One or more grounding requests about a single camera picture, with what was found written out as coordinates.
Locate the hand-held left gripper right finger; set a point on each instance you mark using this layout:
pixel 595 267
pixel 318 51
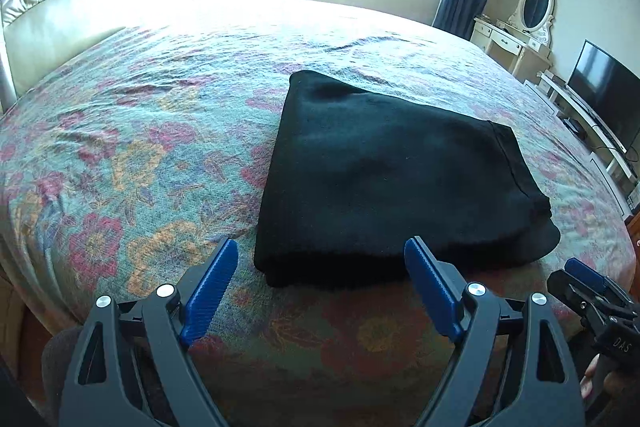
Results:
pixel 432 292

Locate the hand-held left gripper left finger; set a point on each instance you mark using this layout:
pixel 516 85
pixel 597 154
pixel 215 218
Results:
pixel 210 292

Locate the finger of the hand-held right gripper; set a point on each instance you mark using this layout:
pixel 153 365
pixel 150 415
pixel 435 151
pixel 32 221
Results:
pixel 575 294
pixel 585 269

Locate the black pants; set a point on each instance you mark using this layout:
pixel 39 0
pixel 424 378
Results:
pixel 375 182

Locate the person's right hand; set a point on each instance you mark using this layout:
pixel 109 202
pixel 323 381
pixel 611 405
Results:
pixel 590 382

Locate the white television cabinet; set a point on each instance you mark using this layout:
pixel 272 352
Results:
pixel 575 107

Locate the black television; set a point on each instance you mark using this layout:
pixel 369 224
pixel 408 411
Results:
pixel 605 92

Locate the floral bedspread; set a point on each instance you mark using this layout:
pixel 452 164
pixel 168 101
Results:
pixel 125 132

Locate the white dressing table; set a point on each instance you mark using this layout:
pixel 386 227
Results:
pixel 500 39

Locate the oval white framed mirror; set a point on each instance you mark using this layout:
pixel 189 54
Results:
pixel 536 7

